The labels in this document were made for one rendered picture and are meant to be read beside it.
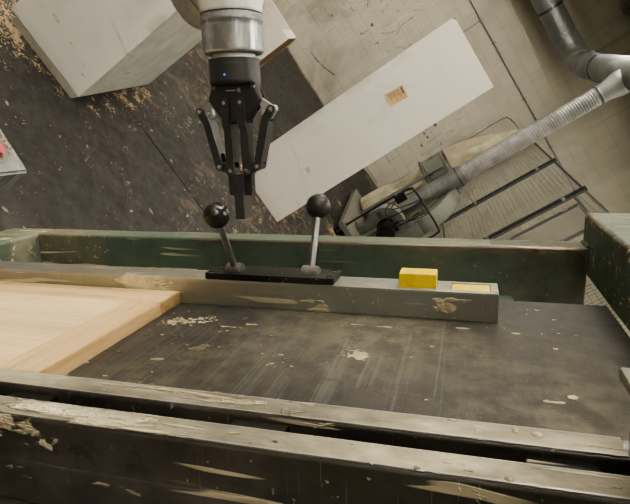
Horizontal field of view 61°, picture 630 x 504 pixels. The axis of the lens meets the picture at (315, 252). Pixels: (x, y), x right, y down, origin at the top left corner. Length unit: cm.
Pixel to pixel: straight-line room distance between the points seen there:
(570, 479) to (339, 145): 418
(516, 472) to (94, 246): 103
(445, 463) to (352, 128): 413
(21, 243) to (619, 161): 882
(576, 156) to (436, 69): 520
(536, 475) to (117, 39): 309
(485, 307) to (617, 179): 878
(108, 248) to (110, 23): 218
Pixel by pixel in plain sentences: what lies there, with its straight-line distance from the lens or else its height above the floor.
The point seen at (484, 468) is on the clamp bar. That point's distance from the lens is 33.
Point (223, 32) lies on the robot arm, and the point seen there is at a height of 157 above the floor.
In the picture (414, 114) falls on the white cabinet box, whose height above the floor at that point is 146.
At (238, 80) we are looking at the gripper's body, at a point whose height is 155.
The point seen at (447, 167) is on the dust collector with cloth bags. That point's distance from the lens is 644.
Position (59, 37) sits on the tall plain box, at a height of 19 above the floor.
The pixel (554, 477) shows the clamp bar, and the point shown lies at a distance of 33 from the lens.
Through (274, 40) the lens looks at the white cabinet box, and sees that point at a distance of 566.
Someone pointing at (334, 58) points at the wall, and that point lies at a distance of 881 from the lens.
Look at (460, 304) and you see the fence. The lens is 73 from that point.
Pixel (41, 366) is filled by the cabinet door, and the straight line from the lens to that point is 65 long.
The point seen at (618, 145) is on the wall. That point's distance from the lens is 936.
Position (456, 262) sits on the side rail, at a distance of 97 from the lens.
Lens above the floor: 179
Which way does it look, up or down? 21 degrees down
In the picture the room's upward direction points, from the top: 60 degrees clockwise
